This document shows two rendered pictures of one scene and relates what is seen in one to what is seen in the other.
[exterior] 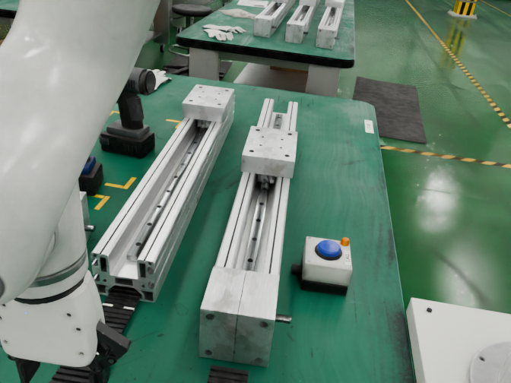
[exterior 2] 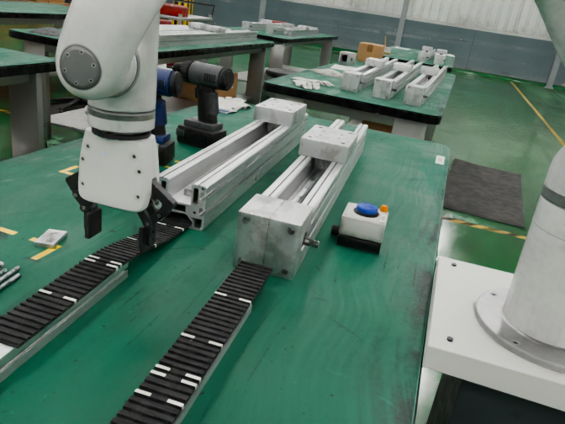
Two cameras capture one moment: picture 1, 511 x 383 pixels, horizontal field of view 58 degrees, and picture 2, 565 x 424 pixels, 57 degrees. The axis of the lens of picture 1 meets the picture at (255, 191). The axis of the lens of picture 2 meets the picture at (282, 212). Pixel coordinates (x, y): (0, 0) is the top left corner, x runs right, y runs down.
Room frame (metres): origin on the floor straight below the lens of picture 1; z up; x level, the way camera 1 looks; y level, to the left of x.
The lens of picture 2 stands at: (-0.27, -0.12, 1.18)
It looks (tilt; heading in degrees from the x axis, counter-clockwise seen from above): 22 degrees down; 9
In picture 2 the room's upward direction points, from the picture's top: 9 degrees clockwise
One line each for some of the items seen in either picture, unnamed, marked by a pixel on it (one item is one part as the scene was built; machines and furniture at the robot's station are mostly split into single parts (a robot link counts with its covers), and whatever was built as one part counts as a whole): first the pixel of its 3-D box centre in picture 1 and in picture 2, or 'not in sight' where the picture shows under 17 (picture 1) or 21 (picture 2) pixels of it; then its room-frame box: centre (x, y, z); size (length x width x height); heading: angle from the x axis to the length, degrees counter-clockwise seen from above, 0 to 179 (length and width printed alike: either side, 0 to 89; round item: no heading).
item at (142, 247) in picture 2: (107, 368); (154, 230); (0.34, 0.15, 0.86); 0.03 x 0.03 x 0.07; 86
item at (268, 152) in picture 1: (270, 156); (329, 148); (0.93, -0.02, 0.87); 0.16 x 0.11 x 0.07; 176
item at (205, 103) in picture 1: (208, 107); (280, 116); (1.19, 0.15, 0.87); 0.16 x 0.11 x 0.07; 176
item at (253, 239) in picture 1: (268, 175); (324, 168); (0.93, -0.02, 0.82); 0.80 x 0.10 x 0.09; 176
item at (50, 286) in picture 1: (41, 262); (120, 117); (0.35, 0.21, 1.01); 0.09 x 0.08 x 0.03; 86
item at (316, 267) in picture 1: (320, 264); (358, 225); (0.64, -0.13, 0.81); 0.10 x 0.08 x 0.06; 86
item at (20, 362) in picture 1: (17, 354); (86, 212); (0.35, 0.26, 0.86); 0.03 x 0.03 x 0.07; 86
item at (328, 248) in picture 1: (328, 249); (366, 210); (0.64, -0.14, 0.84); 0.04 x 0.04 x 0.02
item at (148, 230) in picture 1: (186, 164); (250, 152); (0.94, 0.17, 0.82); 0.80 x 0.10 x 0.09; 176
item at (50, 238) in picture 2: not in sight; (50, 238); (0.39, 0.34, 0.78); 0.05 x 0.03 x 0.01; 9
